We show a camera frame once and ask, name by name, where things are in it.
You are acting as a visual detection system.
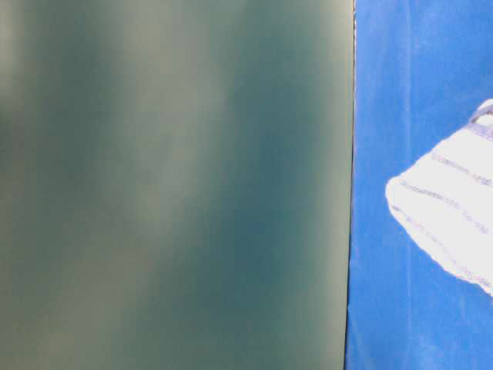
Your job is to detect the white blue striped towel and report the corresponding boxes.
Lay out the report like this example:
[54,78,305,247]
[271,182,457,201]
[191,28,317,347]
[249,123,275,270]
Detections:
[385,99,492,294]

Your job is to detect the blurry grey-green foreground panel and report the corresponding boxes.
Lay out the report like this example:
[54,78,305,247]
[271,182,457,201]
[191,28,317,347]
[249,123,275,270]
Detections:
[1,1,353,369]

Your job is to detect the blue table mat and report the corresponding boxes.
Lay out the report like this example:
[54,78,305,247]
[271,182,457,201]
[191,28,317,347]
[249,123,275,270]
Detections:
[345,1,492,369]

